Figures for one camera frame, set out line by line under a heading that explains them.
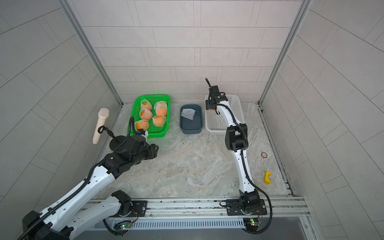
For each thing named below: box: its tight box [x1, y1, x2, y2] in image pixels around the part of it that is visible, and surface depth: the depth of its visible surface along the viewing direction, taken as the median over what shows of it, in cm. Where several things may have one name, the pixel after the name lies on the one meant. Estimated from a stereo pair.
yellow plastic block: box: [264, 171, 272, 185], surface depth 81 cm
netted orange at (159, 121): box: [152, 115, 167, 128], surface depth 101 cm
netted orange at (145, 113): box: [139, 107, 153, 120], surface depth 104 cm
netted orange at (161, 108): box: [154, 101, 168, 116], surface depth 104 cm
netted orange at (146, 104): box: [140, 99, 152, 111], surface depth 110 cm
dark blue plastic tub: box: [179, 104, 203, 135], surface depth 105 cm
